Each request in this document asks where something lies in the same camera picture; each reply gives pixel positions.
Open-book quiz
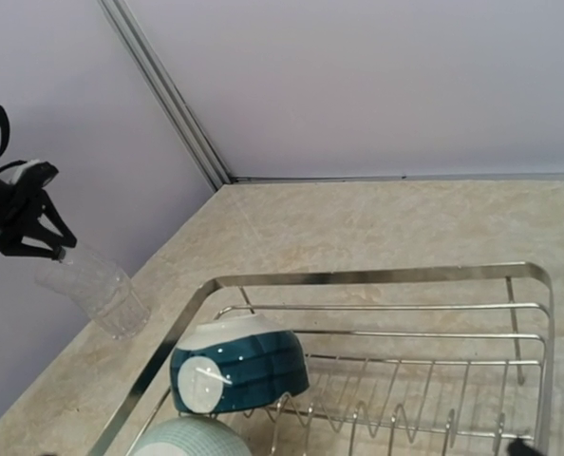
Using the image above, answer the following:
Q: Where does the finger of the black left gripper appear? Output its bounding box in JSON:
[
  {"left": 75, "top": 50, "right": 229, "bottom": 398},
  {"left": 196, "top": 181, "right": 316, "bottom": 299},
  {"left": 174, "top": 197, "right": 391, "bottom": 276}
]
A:
[
  {"left": 0, "top": 243, "right": 66, "bottom": 261},
  {"left": 37, "top": 189, "right": 77, "bottom": 249}
]

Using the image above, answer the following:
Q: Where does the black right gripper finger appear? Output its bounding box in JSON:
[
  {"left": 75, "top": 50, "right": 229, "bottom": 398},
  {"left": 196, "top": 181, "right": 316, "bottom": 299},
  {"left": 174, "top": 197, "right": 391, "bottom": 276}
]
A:
[{"left": 506, "top": 438, "right": 541, "bottom": 456}]

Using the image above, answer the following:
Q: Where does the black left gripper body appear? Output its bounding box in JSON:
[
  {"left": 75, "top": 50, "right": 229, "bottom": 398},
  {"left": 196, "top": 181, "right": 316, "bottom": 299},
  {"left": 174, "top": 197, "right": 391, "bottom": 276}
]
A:
[{"left": 0, "top": 161, "right": 58, "bottom": 252}]

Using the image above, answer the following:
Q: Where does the clear glass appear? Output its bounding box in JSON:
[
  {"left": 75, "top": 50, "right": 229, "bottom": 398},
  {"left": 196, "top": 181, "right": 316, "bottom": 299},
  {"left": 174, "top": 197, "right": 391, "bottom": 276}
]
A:
[
  {"left": 34, "top": 242, "right": 130, "bottom": 337},
  {"left": 88, "top": 280, "right": 150, "bottom": 339}
]

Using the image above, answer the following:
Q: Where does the teal white ceramic bowl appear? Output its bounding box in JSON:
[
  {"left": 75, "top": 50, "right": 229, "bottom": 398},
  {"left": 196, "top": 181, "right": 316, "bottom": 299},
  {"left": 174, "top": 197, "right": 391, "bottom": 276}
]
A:
[{"left": 169, "top": 313, "right": 310, "bottom": 414}]

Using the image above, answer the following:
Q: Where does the grey striped ceramic bowl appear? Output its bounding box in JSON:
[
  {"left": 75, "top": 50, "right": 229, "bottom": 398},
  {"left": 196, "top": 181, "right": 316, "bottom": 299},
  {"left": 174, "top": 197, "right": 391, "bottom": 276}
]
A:
[{"left": 130, "top": 416, "right": 252, "bottom": 456}]

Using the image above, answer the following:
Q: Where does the metal wire dish rack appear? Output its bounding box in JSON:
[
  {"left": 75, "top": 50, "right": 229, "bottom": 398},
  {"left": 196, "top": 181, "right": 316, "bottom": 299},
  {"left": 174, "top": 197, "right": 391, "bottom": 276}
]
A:
[{"left": 89, "top": 262, "right": 555, "bottom": 455}]

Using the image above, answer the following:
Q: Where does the left aluminium corner post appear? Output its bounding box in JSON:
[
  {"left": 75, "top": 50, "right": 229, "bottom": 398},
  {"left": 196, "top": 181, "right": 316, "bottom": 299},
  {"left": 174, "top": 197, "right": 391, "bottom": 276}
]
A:
[{"left": 99, "top": 0, "right": 235, "bottom": 191}]

